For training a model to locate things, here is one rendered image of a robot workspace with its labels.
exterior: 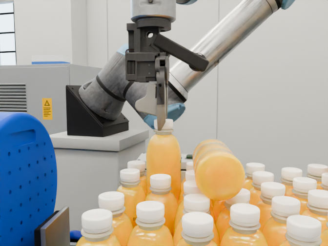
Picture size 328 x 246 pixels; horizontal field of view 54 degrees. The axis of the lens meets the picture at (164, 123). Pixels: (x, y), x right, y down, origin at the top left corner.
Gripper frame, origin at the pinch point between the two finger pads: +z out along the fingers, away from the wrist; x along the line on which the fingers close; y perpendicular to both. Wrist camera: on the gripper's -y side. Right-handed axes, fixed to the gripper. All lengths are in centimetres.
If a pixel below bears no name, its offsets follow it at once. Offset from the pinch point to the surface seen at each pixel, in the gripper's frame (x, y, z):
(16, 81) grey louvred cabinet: -148, 114, -12
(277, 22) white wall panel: -238, -83, -66
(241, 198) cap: 16.8, -13.2, 9.7
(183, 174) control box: -11.4, -3.7, 13.9
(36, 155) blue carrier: 8.1, 23.4, 5.5
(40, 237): 17.6, 18.4, 16.8
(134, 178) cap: 5.2, 5.2, 10.3
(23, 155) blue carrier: 12.7, 23.4, 4.5
